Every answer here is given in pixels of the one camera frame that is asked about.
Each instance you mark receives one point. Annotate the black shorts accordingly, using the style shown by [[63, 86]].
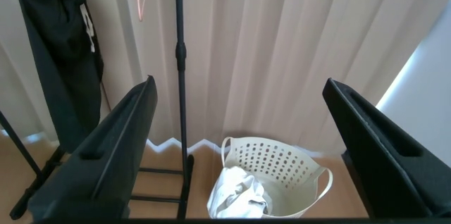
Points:
[[60, 76]]

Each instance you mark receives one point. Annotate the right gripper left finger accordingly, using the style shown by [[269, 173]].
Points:
[[70, 188]]

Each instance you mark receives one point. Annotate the white printed t-shirt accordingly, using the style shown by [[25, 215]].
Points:
[[236, 192]]

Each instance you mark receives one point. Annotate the beige curtain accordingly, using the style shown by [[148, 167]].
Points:
[[282, 41]]

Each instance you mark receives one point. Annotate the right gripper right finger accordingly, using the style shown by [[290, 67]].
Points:
[[394, 188]]

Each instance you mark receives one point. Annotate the black clothes rack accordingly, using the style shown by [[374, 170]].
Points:
[[180, 58]]

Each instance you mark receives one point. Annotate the white laundry basket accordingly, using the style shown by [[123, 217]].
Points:
[[282, 167]]

